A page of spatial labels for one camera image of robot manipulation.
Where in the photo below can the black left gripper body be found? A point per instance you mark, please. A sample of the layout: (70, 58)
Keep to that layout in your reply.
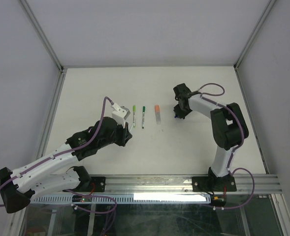
(121, 133)

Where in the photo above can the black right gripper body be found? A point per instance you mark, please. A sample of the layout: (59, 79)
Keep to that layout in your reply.
(180, 112)

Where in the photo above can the orange capped grey highlighter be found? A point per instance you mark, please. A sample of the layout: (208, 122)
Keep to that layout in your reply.
(158, 115)

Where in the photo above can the silver pen lime end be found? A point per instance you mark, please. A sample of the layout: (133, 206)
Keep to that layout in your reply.
(134, 112)

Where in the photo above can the white pen green end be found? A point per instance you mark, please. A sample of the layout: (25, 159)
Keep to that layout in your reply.
(143, 117)

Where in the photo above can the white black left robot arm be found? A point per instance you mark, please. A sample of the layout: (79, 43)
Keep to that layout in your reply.
(59, 170)

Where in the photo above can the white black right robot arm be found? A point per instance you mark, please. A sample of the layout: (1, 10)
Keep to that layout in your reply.
(229, 132)

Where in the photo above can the small circuit board left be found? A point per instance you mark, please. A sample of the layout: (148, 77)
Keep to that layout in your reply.
(81, 199)

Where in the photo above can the small circuit board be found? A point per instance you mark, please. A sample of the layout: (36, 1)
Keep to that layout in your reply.
(81, 199)
(218, 201)

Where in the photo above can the small circuit board right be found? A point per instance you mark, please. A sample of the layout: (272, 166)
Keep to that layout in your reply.
(218, 201)

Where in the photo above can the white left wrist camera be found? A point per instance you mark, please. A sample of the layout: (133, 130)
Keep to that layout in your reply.
(120, 114)

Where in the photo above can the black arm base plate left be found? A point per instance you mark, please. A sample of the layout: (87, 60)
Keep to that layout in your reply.
(96, 183)

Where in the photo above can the white slotted cable duct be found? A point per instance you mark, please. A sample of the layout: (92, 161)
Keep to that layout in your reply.
(136, 198)

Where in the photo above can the right aluminium frame post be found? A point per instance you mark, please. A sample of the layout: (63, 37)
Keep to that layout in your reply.
(255, 32)

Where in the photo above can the aluminium frame post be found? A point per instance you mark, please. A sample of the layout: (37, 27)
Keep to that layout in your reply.
(40, 33)
(255, 32)

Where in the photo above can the aluminium table edge rail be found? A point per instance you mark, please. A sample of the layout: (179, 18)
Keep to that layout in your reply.
(123, 184)

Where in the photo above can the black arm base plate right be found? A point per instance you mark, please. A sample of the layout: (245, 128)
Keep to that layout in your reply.
(213, 184)

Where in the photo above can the left aluminium frame post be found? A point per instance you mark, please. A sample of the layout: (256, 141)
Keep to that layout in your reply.
(40, 33)

